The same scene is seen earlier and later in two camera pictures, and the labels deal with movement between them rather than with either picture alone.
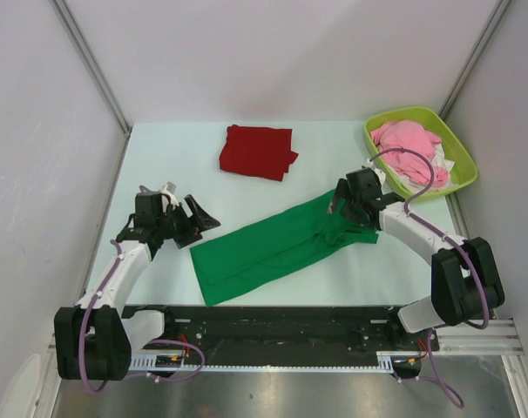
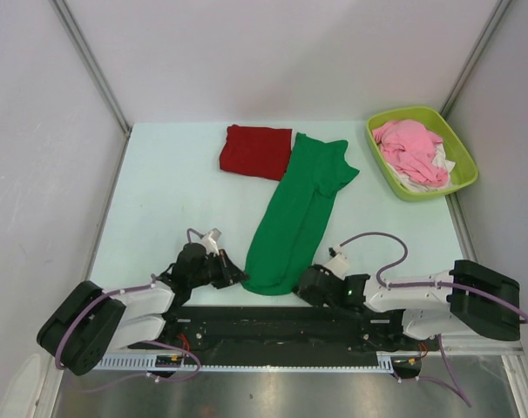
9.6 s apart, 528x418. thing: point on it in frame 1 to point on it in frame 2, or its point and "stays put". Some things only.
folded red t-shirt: (258, 151) stays put
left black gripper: (193, 225) to (229, 273)
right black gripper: (343, 191) to (313, 301)
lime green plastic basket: (466, 171) stays put
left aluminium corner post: (92, 61) stays put
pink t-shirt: (409, 135) stays put
